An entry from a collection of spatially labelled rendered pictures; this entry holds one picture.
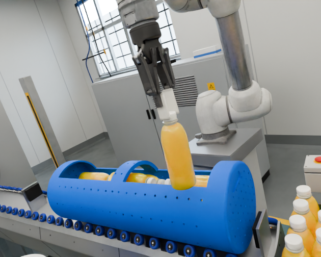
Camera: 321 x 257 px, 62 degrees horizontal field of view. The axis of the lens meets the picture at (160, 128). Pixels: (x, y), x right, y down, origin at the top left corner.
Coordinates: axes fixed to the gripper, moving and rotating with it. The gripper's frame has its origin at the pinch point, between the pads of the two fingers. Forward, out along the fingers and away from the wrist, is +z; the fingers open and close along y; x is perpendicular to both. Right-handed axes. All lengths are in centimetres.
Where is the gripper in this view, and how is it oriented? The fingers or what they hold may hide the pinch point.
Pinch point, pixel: (166, 104)
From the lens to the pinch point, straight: 70.2
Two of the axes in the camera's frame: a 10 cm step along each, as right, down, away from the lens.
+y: -5.3, 3.5, -7.7
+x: 8.0, -1.0, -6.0
